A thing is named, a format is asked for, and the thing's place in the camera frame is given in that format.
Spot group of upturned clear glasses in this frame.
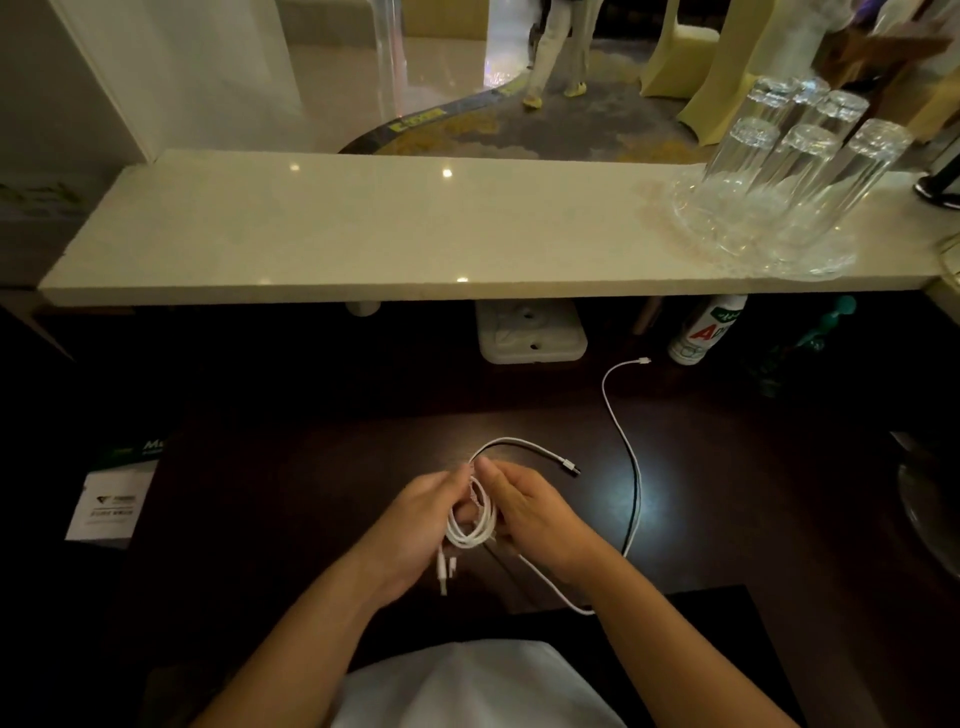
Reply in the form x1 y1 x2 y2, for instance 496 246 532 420
701 74 915 256

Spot person's right forearm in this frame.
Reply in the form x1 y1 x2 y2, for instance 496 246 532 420
558 543 800 728

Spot person's left hand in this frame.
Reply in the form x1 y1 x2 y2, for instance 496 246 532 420
346 461 481 605

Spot clear glass tray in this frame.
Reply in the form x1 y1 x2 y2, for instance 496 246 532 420
665 168 860 283

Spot pale wall sticker green print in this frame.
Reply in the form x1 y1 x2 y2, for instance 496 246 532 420
0 176 91 219

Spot person's left forearm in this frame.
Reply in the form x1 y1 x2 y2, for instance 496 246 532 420
191 551 391 728

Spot cream stone counter ledge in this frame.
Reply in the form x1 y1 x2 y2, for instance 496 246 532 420
38 148 960 325

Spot white socket box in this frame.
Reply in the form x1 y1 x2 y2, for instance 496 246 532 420
474 299 589 366

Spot clear sign stand black base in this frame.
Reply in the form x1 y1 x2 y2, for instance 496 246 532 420
913 142 960 211

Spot white bottle red green label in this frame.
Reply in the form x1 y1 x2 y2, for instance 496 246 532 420
667 293 750 367

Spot white charging cable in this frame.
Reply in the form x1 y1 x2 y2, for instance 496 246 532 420
436 457 500 599
468 357 654 618

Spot person's right hand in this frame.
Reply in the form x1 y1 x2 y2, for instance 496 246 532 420
473 455 609 594

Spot teal plastic bottle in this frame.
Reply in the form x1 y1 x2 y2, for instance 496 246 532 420
757 294 858 399

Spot person's white shirt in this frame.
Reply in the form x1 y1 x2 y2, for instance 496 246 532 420
329 638 628 728

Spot round metal dish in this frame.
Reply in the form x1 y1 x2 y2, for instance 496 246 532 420
896 434 960 579

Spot white and green paper box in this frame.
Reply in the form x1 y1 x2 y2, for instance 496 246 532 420
65 438 166 549

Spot yellow covered chair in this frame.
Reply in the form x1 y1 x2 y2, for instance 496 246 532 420
677 0 778 148
638 0 721 100

